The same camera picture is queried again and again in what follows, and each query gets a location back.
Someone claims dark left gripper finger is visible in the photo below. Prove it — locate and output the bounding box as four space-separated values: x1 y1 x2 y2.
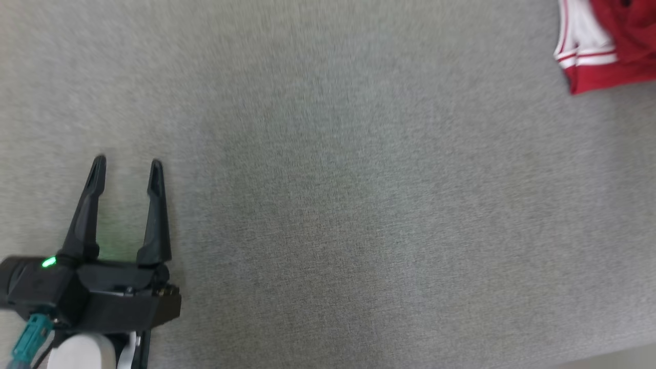
57 155 107 262
136 159 172 265

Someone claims red white basketball jersey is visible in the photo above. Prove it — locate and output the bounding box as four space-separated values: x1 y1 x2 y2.
553 0 656 95

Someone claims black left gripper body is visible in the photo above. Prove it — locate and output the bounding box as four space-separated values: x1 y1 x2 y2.
77 264 181 331

